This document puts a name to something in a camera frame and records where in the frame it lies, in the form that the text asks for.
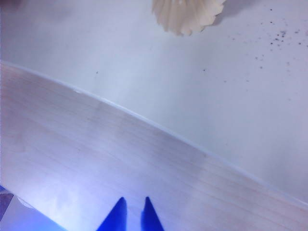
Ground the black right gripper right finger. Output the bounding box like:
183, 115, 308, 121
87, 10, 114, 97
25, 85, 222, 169
140, 196, 166, 231

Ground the white raised desk board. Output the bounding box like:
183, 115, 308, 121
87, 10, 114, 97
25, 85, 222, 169
0, 0, 308, 193

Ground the white feather shuttlecock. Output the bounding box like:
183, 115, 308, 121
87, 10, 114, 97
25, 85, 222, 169
151, 0, 227, 38

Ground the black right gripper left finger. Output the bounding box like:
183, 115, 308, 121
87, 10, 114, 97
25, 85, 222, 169
96, 196, 128, 231

